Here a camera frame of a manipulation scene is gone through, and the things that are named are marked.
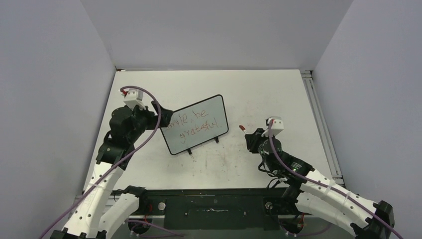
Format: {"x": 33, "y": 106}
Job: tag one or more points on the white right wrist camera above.
{"x": 274, "y": 125}

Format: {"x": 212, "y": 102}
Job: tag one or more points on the black base frame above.
{"x": 217, "y": 209}

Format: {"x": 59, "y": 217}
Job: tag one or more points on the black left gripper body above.
{"x": 144, "y": 121}

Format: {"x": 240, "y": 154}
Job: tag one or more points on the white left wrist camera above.
{"x": 133, "y": 98}

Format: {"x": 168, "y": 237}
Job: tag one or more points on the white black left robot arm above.
{"x": 89, "y": 220}

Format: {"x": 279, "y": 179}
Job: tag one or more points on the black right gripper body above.
{"x": 260, "y": 149}

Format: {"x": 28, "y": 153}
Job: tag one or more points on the black framed whiteboard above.
{"x": 195, "y": 124}

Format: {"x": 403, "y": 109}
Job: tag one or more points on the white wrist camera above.
{"x": 274, "y": 125}
{"x": 133, "y": 98}

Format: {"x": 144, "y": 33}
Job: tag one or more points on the aluminium rail frame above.
{"x": 322, "y": 127}

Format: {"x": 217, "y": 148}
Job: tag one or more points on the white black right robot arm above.
{"x": 310, "y": 192}

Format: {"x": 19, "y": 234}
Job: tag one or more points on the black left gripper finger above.
{"x": 158, "y": 108}
{"x": 161, "y": 121}

